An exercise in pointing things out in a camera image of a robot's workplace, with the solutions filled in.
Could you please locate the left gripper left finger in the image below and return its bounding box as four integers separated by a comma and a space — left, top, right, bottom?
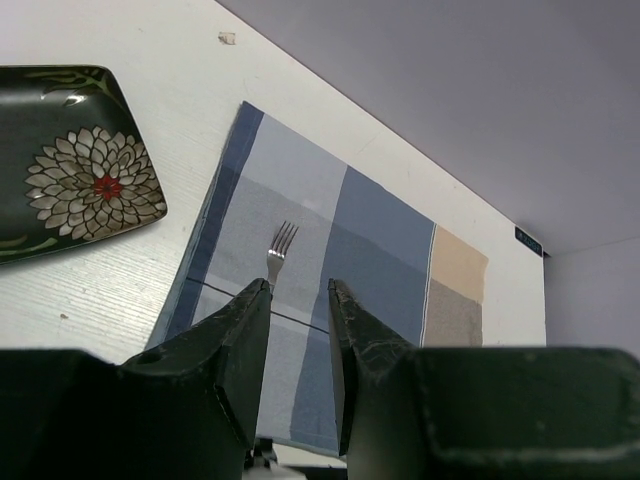
118, 278, 271, 455

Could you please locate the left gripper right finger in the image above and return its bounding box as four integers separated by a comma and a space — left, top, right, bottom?
328, 279, 420, 456

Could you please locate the blue beige checked placemat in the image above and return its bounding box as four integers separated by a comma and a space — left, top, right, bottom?
150, 103, 487, 454

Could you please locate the metal fork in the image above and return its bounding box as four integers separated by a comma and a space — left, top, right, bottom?
266, 220, 299, 292

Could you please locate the dark floral rectangular plate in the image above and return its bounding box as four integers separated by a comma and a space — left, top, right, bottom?
1, 65, 167, 263

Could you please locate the right blue table label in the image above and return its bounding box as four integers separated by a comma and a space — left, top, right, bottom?
514, 226, 544, 257

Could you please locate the small white tape scrap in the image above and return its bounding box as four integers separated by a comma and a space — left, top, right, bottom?
218, 32, 236, 46

